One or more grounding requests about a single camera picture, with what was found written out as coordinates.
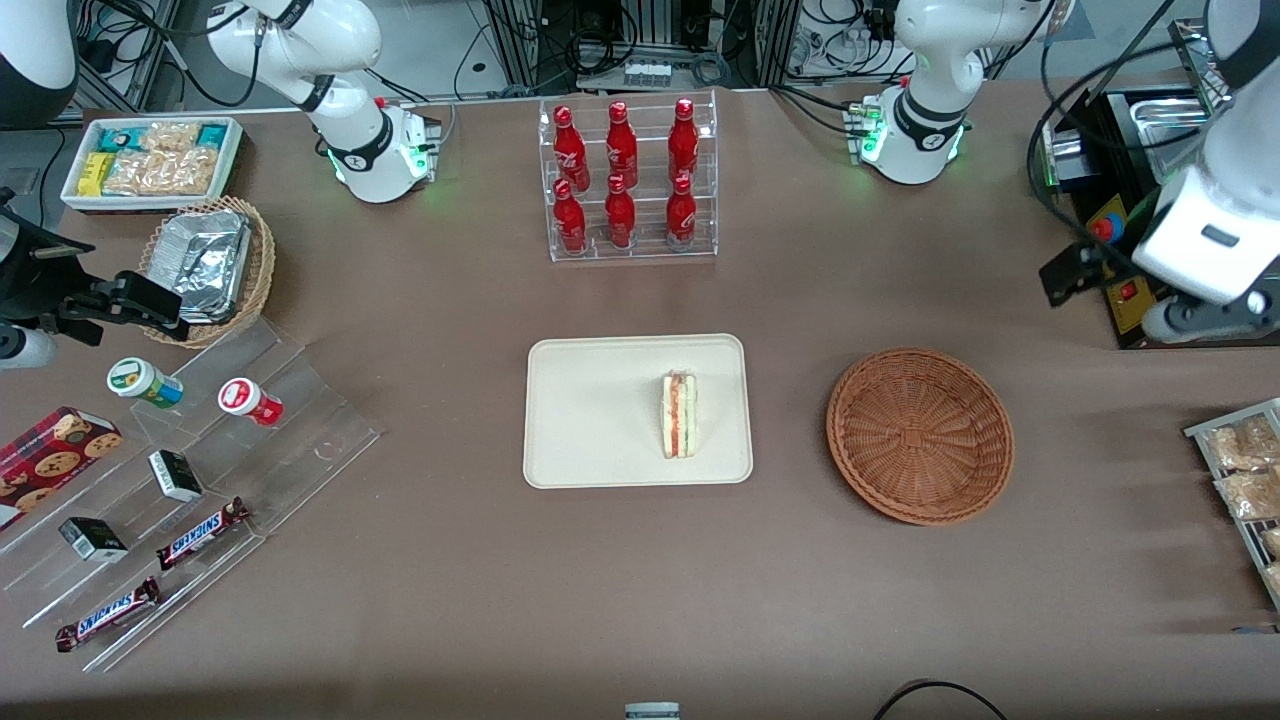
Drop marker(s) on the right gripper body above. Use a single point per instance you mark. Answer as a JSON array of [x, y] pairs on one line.
[[22, 283]]

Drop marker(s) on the triangle sandwich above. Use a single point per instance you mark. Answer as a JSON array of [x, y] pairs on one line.
[[678, 415]]

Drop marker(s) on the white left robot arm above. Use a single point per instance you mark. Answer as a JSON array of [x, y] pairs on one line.
[[930, 60]]

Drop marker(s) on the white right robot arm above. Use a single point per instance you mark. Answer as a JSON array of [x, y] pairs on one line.
[[360, 150]]

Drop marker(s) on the small tan wicker basket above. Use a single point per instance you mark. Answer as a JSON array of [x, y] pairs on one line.
[[262, 270]]

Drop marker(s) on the tray of packaged snacks right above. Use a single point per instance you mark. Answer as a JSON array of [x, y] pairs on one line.
[[1200, 432]]

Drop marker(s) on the large brown wicker basket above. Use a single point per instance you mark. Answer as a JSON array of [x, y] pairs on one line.
[[920, 440]]

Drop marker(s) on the cream plastic tray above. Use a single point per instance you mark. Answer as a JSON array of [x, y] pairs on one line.
[[590, 420]]

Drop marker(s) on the stacked foil containers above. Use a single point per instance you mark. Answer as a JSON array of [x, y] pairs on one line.
[[210, 265]]

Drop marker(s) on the white cup with green lid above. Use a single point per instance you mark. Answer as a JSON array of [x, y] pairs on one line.
[[140, 380]]

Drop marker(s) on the white plastic snack bin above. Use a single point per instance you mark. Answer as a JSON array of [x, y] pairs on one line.
[[140, 204]]

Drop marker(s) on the black food warmer appliance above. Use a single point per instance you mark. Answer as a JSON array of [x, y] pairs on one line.
[[1110, 150]]

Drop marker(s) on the yellow snack pack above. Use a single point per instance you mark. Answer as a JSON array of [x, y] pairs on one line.
[[95, 173]]

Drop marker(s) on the large clear cracker bag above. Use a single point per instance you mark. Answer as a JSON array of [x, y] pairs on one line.
[[160, 172]]

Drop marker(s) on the white cup with red lid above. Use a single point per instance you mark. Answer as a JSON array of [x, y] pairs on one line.
[[245, 400]]

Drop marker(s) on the steel food pan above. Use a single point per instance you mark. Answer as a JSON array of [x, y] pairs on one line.
[[1170, 110]]

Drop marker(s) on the small clear cracker bag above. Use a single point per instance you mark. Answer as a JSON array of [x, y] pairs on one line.
[[170, 137]]

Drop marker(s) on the teal snack pack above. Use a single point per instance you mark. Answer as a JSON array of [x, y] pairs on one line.
[[120, 138], [212, 136]]

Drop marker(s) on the small black box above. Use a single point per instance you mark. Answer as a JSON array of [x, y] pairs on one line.
[[92, 540], [175, 476]]

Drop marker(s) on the red cookie box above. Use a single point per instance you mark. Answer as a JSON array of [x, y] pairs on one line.
[[50, 460]]

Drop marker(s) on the clear bag of puffed snacks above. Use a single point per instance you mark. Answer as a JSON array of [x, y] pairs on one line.
[[1240, 445], [1271, 540], [1274, 578], [1250, 495]]

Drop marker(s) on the clear acrylic stepped display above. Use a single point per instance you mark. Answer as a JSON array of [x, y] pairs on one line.
[[300, 440]]

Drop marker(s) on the Snickers bar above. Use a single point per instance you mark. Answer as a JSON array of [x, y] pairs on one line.
[[200, 535], [105, 615]]

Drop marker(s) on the red cola bottle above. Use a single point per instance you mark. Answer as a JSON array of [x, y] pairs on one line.
[[621, 145], [683, 140], [569, 222], [620, 218], [568, 150], [681, 215]]

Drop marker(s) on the clear acrylic bottle rack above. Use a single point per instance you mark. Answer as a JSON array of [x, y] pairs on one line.
[[650, 250]]

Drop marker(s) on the metal equipment rack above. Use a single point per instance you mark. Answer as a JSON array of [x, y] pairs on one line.
[[520, 40]]

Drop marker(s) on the white power strip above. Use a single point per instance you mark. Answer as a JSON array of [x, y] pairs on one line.
[[647, 74]]

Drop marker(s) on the small grey white device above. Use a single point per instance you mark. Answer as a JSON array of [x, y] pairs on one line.
[[652, 712]]

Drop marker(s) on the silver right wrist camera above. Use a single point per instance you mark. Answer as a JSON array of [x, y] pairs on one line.
[[25, 348]]

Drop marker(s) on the aluminium frame post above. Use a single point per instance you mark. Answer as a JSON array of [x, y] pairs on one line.
[[140, 50]]

